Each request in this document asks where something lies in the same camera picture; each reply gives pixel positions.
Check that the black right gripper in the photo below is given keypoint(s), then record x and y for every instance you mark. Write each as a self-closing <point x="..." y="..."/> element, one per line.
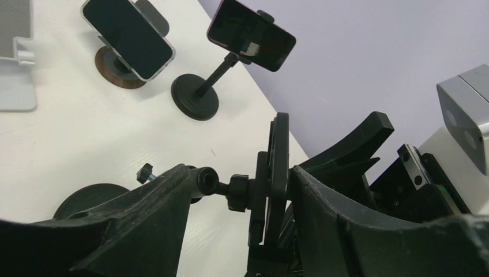
<point x="413" y="188"/>

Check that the red-edged black phone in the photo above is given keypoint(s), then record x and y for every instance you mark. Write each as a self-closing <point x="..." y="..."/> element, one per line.
<point x="244" y="32"/>

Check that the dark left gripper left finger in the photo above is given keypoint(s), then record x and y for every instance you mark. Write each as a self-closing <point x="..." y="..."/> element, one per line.
<point x="138" y="233"/>

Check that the white folding phone stand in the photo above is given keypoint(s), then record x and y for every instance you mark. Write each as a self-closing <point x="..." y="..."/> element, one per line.
<point x="18" y="92"/>

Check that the brown round base phone stand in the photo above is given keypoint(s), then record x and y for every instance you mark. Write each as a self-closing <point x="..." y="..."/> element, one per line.
<point x="111" y="67"/>

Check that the clear-case phone on round stand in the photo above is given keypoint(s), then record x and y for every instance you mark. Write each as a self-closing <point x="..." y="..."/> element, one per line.
<point x="136" y="32"/>

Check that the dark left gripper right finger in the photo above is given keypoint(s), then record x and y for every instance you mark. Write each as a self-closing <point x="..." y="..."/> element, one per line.
<point x="340" y="237"/>

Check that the black pole phone stand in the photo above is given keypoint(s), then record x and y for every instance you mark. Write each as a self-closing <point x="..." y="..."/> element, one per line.
<point x="242" y="194"/>
<point x="195" y="96"/>

